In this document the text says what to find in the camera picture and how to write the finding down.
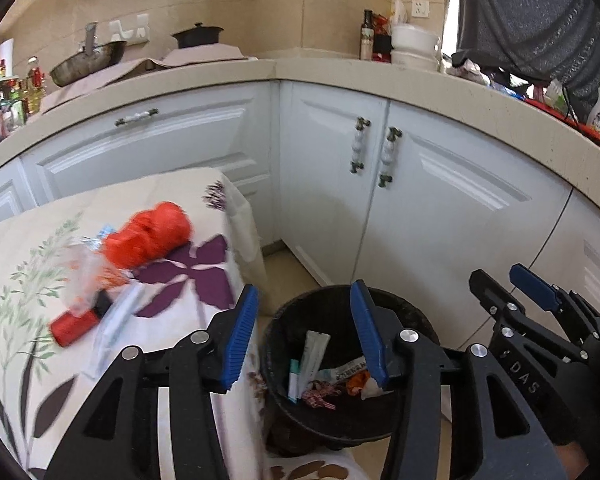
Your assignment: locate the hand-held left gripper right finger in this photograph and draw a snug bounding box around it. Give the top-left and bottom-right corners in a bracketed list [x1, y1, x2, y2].
[349, 281, 568, 480]

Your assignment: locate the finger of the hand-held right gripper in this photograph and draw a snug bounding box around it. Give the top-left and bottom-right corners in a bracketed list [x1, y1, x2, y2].
[469, 269, 588, 363]
[509, 263, 600, 343]

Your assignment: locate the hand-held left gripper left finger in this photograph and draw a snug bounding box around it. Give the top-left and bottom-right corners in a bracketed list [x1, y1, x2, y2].
[45, 284, 259, 480]

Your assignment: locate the white printed wrapper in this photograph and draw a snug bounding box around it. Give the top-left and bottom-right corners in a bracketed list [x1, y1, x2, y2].
[319, 357, 370, 382]

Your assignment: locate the orange wrapper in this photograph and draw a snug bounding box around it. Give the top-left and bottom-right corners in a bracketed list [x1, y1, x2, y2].
[346, 370, 373, 396]

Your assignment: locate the black trash bin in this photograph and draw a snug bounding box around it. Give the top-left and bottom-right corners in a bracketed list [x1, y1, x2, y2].
[260, 285, 443, 456]

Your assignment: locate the white sachet packet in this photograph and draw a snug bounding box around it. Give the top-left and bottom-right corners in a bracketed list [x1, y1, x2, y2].
[302, 331, 332, 386]

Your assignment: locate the white tissue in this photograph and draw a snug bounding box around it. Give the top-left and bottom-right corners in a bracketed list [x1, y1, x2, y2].
[361, 379, 396, 402]

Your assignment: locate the teal and white tube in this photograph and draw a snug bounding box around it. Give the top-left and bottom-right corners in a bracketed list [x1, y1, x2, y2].
[287, 358, 302, 403]

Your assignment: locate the red gingham ribbon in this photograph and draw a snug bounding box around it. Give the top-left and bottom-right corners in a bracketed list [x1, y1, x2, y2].
[300, 380, 342, 411]

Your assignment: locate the long clear plastic wrapper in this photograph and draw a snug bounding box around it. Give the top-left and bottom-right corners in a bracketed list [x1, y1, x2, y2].
[92, 284, 143, 361]

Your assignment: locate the red plastic bag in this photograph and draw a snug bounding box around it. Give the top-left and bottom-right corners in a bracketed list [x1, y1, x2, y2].
[104, 201, 193, 268]

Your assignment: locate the red cylinder with black cap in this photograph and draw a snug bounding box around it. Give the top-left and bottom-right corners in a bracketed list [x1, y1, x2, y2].
[49, 290, 112, 348]

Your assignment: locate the clear plastic bag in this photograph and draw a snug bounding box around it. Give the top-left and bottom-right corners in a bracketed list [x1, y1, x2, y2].
[62, 227, 131, 311]

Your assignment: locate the wide white cabinet door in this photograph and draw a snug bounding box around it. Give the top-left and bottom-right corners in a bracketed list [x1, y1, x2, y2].
[360, 102, 573, 351]

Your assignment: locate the floral tablecloth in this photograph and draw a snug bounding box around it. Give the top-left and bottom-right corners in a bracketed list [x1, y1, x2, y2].
[0, 167, 361, 480]

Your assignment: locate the narrow white cabinet door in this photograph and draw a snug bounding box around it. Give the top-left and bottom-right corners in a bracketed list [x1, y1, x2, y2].
[280, 82, 391, 286]

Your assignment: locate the red tray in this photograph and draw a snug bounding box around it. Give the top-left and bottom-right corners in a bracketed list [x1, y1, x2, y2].
[525, 97, 600, 141]

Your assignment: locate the white spray bottle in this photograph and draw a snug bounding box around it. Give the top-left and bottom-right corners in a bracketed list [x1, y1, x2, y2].
[586, 75, 600, 133]

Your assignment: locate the green packet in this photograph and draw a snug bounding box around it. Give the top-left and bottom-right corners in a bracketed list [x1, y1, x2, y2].
[545, 79, 568, 113]

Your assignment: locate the wide white cabinet drawer front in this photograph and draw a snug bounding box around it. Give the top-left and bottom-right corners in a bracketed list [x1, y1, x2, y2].
[20, 82, 273, 211]

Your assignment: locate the crumpled cloth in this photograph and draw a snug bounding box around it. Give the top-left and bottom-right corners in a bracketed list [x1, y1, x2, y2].
[447, 57, 493, 85]

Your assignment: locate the white lidded bowl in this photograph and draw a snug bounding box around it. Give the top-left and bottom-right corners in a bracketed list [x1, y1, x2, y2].
[391, 50, 440, 72]
[390, 23, 441, 53]

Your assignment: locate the small white cabinet front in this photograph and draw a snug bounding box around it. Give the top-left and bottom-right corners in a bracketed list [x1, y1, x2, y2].
[0, 160, 28, 233]

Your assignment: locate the dark grey curtain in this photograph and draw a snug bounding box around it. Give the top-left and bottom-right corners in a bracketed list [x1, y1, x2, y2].
[452, 0, 600, 106]

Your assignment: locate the dark oil bottle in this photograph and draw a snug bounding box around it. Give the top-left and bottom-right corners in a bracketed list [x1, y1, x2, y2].
[359, 9, 376, 60]

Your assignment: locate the pale pink cloth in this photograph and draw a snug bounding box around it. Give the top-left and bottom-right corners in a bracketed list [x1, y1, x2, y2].
[40, 57, 166, 111]
[160, 42, 258, 68]

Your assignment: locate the black cooking pot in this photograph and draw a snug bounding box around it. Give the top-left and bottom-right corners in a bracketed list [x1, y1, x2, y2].
[171, 22, 224, 50]

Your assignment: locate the steel wok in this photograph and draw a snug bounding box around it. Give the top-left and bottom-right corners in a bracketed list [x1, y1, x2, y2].
[49, 40, 128, 87]

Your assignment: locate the condiment bottles rack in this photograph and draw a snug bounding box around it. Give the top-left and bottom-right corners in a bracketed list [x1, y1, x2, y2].
[0, 55, 48, 153]

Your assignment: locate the metal spatula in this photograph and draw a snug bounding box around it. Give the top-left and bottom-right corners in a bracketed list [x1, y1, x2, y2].
[82, 21, 100, 56]

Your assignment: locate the paper towel roll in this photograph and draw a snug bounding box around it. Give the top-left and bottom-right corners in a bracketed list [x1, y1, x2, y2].
[0, 38, 16, 78]

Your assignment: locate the vertical cabinet door handle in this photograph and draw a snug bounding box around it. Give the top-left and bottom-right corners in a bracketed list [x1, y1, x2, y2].
[350, 117, 370, 175]
[378, 127, 403, 188]

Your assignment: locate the long drawer handle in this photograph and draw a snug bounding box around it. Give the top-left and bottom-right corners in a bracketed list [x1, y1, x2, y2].
[115, 108, 159, 127]

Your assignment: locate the white wall holder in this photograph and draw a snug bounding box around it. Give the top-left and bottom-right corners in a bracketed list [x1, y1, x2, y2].
[107, 14, 150, 43]

